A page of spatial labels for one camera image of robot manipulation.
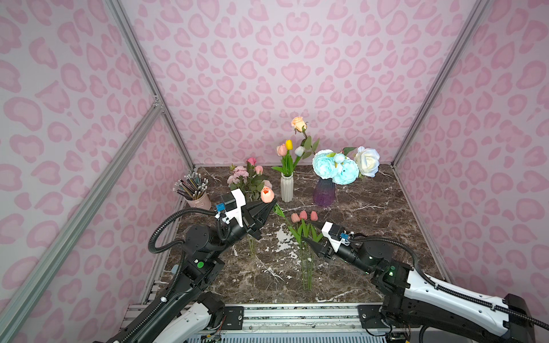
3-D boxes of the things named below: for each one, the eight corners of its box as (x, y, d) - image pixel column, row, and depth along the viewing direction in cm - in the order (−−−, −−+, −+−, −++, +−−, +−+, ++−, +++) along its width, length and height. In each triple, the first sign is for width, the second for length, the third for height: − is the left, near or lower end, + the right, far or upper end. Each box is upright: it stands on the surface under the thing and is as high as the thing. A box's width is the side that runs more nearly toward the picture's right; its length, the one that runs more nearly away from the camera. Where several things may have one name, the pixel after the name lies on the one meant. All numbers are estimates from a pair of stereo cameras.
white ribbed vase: (280, 203, 107) (280, 180, 93) (281, 195, 109) (280, 172, 96) (292, 203, 106) (293, 180, 93) (292, 195, 109) (293, 172, 96)
